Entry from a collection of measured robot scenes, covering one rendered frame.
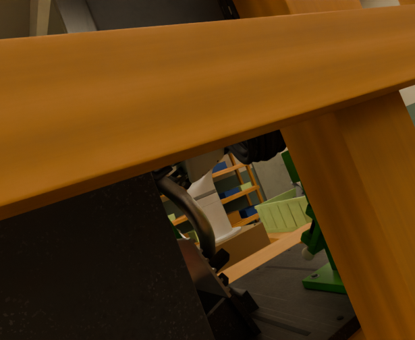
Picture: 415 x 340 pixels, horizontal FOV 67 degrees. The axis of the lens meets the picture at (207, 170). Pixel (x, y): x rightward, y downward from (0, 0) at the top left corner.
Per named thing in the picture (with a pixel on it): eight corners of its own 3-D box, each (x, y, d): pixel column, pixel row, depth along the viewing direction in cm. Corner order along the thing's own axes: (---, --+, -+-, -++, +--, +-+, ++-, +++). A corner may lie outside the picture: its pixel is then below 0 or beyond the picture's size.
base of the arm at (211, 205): (195, 246, 139) (179, 207, 141) (232, 229, 145) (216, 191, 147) (206, 248, 121) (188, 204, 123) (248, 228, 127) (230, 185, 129)
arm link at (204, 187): (188, 203, 139) (168, 154, 141) (225, 187, 144) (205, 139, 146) (194, 201, 127) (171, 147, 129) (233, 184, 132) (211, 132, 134)
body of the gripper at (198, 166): (209, 149, 74) (173, 175, 68) (204, 111, 67) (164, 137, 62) (234, 162, 69) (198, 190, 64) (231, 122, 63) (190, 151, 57)
